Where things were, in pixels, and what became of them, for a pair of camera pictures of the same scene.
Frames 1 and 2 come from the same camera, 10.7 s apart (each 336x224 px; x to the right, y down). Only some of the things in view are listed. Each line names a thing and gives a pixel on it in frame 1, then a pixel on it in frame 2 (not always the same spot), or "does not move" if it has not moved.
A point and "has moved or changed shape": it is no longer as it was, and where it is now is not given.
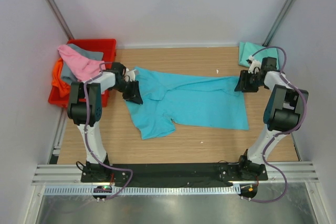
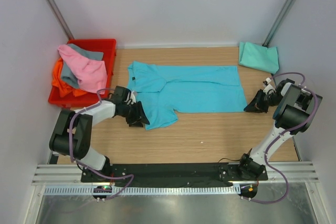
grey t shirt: [67, 75] does not move
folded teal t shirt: [247, 49] does not move
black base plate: [176, 172] does not move
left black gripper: [130, 91] to [135, 114]
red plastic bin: [108, 46] does not move
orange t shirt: [58, 80] does not move
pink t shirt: [81, 68] does not move
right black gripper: [247, 81] to [260, 102]
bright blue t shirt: [206, 101] has moved or changed shape
